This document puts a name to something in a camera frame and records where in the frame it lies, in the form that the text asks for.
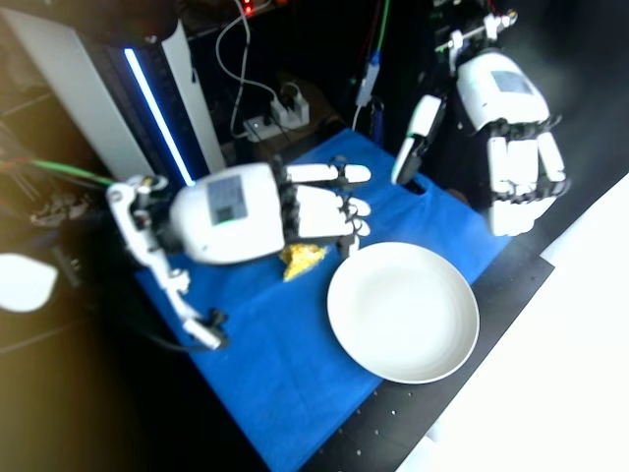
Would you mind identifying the white cable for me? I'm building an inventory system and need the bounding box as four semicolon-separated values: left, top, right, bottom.
214;0;281;139

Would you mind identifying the green cable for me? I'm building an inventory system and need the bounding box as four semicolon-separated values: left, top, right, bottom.
372;0;392;55
0;159;117;187

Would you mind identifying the blue cloth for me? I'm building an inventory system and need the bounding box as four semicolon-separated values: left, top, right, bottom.
135;128;512;472

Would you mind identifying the white tower with blue light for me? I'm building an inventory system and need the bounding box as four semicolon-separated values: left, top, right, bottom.
0;7;230;212

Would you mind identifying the white round plate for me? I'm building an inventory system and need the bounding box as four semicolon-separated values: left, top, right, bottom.
326;241;481;384

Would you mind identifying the device with red lights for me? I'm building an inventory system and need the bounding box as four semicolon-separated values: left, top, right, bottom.
235;0;291;19

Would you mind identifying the white adapter with blue plug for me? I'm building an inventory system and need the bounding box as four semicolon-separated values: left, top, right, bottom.
354;48;382;107

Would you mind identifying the white power strip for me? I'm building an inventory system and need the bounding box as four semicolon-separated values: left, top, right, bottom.
267;83;311;130

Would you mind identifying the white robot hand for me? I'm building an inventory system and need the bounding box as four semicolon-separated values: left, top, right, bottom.
391;48;574;237
169;155;373;266

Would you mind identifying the bag of yellow corn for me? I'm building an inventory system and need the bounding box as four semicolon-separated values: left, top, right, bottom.
278;243;329;282

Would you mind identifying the white charger box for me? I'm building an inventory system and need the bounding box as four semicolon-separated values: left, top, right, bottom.
244;115;279;144

